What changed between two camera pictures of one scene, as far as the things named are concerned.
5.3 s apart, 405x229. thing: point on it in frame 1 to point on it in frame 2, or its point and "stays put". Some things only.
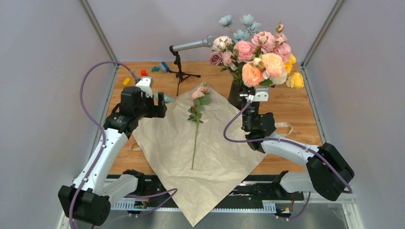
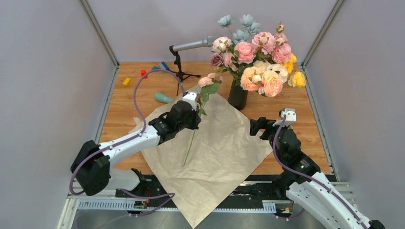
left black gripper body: [147, 109] to [190, 124]
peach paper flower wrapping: [199, 149] stays put
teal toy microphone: [167, 99] stays put
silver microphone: [207, 41] stays put
